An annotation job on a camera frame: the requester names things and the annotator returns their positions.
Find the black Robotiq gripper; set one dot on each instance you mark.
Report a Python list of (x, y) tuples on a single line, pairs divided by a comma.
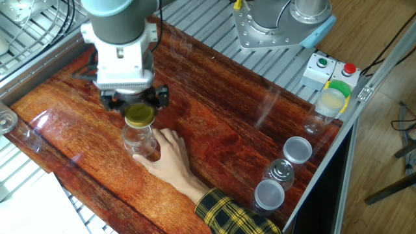
[(135, 98)]

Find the gold metal jar lid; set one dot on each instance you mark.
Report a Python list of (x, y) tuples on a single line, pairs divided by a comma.
[(139, 115)]

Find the small clear glass jar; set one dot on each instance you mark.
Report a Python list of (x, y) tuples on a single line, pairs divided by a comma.
[(138, 141)]

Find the forearm yellow black plaid sleeve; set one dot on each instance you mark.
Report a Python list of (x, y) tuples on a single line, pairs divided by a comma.
[(227, 217)]

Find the silver UR5 robot arm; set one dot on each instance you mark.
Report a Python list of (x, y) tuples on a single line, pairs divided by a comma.
[(120, 22)]

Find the empty clear lidless jar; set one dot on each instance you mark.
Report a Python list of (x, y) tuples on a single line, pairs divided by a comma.
[(6, 122)]

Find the clear jar silver metal lid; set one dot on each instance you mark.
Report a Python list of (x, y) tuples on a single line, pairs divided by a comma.
[(280, 170)]

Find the clear jar white plastic lid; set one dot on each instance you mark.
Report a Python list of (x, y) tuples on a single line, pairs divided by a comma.
[(297, 149), (269, 194)]

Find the large clear jar white lid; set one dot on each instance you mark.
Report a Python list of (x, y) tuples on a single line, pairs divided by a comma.
[(330, 101)]

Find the bare human hand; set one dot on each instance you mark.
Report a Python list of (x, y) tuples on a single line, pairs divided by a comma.
[(172, 159)]

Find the glossy wood grain mat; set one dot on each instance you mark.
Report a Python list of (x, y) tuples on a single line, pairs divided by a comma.
[(227, 123)]

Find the yellow plastic clip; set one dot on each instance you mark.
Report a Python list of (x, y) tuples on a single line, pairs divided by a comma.
[(238, 4)]

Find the silver metal mounting plate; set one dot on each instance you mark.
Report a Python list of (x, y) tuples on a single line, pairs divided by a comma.
[(19, 8)]

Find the white paper sheet stack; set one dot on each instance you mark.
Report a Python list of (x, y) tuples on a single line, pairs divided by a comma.
[(32, 211)]

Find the grey box green button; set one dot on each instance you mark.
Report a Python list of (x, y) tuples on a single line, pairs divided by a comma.
[(317, 73)]

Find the yellow box green round cap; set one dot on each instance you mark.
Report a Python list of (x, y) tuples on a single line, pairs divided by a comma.
[(340, 87)]

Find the black flat panel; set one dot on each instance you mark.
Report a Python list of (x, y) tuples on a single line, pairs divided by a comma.
[(321, 201)]

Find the grey box red button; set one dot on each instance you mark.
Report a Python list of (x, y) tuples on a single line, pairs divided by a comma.
[(349, 77)]

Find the dark chair leg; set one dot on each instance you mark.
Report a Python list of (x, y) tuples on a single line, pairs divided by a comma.
[(390, 188), (406, 149)]

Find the white printed wrist mount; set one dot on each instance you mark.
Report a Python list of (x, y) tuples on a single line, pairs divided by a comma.
[(120, 68)]

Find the grey aluminium rail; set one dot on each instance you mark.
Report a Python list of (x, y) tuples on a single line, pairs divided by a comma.
[(32, 68)]

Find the aluminium frame post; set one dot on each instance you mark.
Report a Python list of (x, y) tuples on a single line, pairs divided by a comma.
[(383, 70)]

